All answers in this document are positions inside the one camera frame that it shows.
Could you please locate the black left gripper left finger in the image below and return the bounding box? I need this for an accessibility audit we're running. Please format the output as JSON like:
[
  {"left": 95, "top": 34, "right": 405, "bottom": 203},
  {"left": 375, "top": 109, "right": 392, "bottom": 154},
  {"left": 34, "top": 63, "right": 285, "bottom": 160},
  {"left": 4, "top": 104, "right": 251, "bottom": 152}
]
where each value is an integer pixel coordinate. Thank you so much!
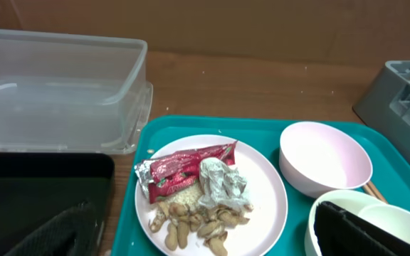
[{"left": 6, "top": 201, "right": 98, "bottom": 256}]

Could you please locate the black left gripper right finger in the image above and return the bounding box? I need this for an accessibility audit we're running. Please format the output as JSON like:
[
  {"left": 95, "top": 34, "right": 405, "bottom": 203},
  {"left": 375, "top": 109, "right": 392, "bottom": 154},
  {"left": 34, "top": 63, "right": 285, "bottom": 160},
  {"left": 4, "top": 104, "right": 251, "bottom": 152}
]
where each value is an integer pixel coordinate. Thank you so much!
[{"left": 314, "top": 201, "right": 410, "bottom": 256}]

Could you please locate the pale green bowl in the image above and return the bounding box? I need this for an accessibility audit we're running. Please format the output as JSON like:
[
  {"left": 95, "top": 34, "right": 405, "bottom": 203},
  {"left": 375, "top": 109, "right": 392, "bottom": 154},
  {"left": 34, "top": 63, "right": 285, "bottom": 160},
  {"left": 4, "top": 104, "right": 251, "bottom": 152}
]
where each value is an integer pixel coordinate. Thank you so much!
[{"left": 304, "top": 190, "right": 390, "bottom": 256}]

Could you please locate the red snack wrapper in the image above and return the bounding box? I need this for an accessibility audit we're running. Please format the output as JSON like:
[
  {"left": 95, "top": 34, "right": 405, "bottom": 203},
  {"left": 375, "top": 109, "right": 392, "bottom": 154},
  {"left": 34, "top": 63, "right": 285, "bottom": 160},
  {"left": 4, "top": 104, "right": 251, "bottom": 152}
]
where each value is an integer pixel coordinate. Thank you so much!
[{"left": 135, "top": 142, "right": 237, "bottom": 204}]

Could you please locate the white tissue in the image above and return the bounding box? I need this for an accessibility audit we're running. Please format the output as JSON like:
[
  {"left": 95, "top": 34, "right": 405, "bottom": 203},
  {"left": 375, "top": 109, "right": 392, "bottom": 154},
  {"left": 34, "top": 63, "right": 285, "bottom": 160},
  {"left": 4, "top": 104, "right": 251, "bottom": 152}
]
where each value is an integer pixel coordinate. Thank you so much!
[{"left": 199, "top": 157, "right": 251, "bottom": 211}]

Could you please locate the grey dishwasher rack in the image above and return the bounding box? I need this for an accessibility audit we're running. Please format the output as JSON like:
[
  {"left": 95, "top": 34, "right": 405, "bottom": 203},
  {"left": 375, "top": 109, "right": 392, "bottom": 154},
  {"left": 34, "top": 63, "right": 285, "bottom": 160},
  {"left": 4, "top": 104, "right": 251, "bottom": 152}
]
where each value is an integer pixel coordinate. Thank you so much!
[{"left": 353, "top": 60, "right": 410, "bottom": 164}]

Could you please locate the clear plastic waste bin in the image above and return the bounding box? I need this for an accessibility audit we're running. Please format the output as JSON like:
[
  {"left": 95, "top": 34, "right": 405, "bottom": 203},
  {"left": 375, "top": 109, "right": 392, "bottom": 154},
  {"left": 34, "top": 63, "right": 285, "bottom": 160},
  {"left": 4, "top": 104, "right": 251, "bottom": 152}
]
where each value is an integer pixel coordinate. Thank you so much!
[{"left": 0, "top": 29, "right": 153, "bottom": 154}]

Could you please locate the wooden chopstick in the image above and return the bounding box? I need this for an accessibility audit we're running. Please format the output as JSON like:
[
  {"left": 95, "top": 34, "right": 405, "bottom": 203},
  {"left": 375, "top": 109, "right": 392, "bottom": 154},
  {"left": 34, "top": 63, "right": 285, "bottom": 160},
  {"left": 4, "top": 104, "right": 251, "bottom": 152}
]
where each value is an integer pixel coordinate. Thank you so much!
[
  {"left": 362, "top": 184, "right": 377, "bottom": 198},
  {"left": 367, "top": 181, "right": 388, "bottom": 203}
]

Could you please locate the black plastic tray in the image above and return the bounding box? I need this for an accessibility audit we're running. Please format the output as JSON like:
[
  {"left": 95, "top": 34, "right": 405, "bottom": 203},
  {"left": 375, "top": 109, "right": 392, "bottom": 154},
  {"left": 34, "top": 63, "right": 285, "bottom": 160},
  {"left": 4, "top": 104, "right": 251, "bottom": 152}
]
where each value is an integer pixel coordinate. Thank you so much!
[{"left": 0, "top": 153, "right": 115, "bottom": 255}]

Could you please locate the pink bowl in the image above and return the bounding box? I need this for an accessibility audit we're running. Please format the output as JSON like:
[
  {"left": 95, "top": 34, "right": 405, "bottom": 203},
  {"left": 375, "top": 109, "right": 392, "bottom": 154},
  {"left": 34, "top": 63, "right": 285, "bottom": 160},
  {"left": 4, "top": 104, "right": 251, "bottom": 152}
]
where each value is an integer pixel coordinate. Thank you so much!
[{"left": 279, "top": 121, "right": 373, "bottom": 198}]

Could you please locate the teal serving tray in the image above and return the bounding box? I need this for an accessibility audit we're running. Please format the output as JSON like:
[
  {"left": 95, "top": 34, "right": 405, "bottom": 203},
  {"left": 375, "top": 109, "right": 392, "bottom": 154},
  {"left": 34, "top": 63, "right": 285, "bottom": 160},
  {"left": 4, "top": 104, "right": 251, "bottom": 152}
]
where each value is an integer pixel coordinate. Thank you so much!
[{"left": 112, "top": 115, "right": 410, "bottom": 256}]

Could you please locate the pile of rice grains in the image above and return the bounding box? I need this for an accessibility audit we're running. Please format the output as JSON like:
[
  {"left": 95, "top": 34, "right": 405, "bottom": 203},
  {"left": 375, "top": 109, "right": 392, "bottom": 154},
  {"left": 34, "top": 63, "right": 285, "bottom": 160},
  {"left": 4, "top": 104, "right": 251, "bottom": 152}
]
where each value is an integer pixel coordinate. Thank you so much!
[{"left": 165, "top": 183, "right": 203, "bottom": 208}]

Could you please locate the pile of peanut shells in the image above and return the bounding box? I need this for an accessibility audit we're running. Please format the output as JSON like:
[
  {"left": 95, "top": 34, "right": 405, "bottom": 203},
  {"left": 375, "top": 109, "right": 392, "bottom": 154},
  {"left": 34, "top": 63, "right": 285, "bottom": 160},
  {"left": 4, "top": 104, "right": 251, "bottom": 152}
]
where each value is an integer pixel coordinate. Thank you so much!
[{"left": 148, "top": 202, "right": 253, "bottom": 256}]

